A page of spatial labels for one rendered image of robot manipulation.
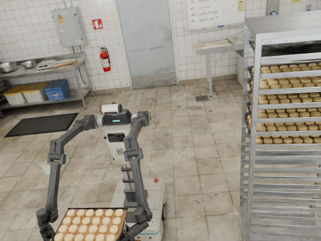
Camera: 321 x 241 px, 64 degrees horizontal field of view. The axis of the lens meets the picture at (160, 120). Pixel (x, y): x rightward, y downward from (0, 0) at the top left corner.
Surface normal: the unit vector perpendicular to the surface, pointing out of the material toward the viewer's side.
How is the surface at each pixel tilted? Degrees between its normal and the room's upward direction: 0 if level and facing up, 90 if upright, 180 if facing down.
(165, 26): 90
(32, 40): 90
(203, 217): 0
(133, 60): 90
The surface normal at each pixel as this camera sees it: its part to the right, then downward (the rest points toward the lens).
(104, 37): -0.02, 0.49
